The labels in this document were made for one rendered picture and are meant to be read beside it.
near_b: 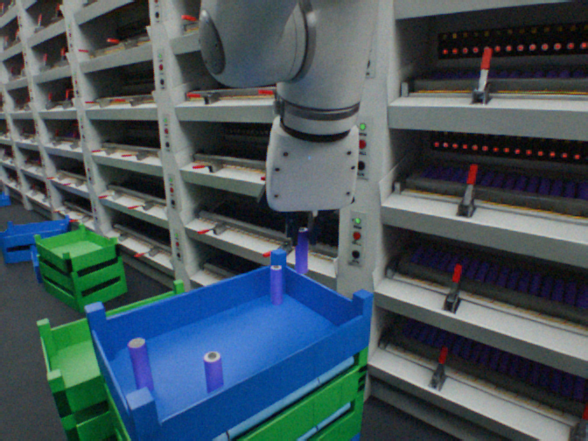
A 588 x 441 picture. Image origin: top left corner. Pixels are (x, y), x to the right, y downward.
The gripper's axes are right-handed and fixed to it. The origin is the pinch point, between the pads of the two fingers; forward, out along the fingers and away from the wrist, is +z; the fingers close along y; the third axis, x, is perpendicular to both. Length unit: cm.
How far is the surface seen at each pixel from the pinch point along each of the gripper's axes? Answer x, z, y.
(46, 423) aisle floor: 0, 61, -57
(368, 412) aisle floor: -6, 58, 20
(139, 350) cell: -13.8, 3.3, -19.6
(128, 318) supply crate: -5.9, 9.2, -23.5
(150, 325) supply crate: -5.6, 11.5, -21.2
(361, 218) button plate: 19.1, 16.6, 17.2
